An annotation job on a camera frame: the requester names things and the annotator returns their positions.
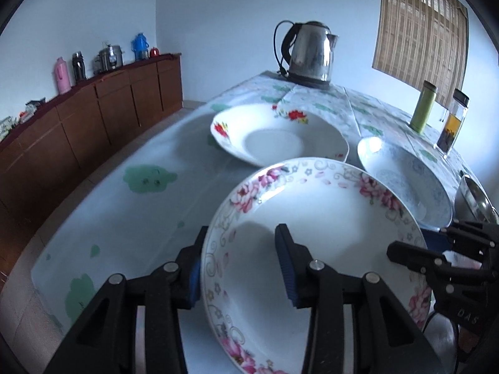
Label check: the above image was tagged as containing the brown wooden sideboard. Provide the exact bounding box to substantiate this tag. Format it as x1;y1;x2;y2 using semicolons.
1;53;183;282

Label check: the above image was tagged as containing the pink floral rimmed plate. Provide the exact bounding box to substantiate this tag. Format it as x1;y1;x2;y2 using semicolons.
201;157;431;373

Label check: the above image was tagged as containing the steel rice cooker pot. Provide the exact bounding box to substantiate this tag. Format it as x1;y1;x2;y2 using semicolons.
93;45;124;74

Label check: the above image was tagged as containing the dark steel thermos flask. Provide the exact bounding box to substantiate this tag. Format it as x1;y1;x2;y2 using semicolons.
72;51;86;84

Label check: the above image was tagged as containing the pink thermos flask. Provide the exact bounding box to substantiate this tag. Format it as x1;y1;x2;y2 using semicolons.
53;57;71;95

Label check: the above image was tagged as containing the stainless steel bowl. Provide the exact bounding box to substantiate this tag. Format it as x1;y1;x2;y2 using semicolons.
454;174;498;225

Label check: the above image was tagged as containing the blue water jug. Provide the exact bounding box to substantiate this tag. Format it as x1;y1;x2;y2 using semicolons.
131;33;149;62

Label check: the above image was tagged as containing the stainless steel electric kettle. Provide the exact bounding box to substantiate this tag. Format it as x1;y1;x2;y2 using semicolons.
273;20;338;90

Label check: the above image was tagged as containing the cloud print tablecloth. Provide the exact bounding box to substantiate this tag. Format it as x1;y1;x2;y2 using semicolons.
29;70;485;374

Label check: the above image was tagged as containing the bamboo window blind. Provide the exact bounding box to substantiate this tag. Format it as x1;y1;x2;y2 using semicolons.
373;0;468;108

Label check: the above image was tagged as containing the glass tea bottle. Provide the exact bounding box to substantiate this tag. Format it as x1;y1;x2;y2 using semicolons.
434;89;469;158

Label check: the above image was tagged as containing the small red container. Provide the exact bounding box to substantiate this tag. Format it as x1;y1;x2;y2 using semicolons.
150;47;160;57

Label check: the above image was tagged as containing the red flower white plate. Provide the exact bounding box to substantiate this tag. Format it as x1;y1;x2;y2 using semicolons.
211;104;349;167

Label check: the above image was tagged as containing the clutter on sideboard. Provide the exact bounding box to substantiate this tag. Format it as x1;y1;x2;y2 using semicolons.
0;98;46;141

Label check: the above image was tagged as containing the green thermos bottle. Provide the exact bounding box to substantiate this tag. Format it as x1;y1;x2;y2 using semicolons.
409;80;438;133

